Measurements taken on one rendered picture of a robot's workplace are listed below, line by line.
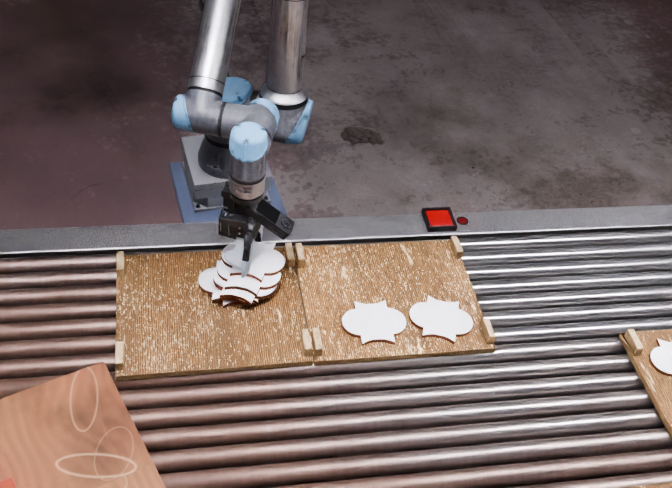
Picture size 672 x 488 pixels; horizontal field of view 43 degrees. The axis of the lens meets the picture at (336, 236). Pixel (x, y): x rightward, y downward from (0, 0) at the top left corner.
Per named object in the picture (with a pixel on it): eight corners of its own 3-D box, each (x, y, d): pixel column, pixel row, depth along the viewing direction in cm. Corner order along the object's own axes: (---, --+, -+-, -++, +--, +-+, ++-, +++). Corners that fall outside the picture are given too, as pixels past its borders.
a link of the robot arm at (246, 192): (269, 166, 179) (259, 190, 173) (268, 183, 182) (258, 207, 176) (235, 159, 180) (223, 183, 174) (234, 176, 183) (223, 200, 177)
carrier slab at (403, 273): (292, 251, 207) (293, 246, 205) (453, 243, 214) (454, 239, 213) (314, 366, 182) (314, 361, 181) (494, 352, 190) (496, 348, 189)
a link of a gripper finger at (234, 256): (222, 272, 190) (228, 233, 187) (248, 278, 189) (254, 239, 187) (219, 277, 187) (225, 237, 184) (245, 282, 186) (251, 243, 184)
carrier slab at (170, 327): (117, 260, 199) (116, 255, 197) (290, 251, 207) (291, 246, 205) (115, 381, 174) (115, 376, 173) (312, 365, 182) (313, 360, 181)
